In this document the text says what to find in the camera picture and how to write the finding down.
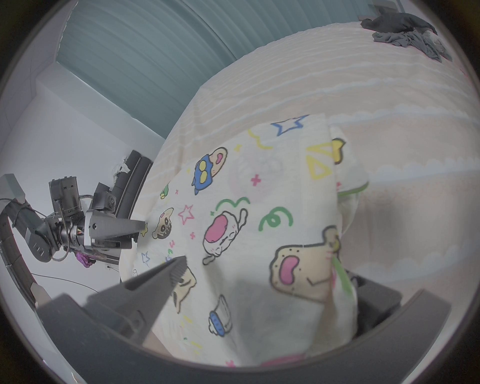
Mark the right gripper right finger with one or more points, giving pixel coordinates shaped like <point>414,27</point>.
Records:
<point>375,303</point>

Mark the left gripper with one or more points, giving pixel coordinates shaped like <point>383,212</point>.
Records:
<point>77,232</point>

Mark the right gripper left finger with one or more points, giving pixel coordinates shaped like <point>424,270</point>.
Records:
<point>142,300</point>

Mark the white printed pyjama top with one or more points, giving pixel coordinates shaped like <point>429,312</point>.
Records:
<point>262,225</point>

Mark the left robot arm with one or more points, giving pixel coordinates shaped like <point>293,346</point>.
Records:
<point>37,232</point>

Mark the purple plastic bag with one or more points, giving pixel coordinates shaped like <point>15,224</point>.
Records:
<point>84,258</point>

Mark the black chest of drawers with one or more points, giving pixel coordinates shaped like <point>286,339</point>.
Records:
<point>133,180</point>

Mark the white cloth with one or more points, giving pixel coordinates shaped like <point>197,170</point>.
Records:
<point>120,168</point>

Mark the blue-green curtain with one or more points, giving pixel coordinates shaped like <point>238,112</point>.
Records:
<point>131,67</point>
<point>281,18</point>

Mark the bed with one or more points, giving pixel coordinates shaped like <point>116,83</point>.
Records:
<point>393,131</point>

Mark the dark grey garment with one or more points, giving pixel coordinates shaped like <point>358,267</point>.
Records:
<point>412,43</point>

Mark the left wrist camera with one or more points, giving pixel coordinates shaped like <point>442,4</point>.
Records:
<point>104,197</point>

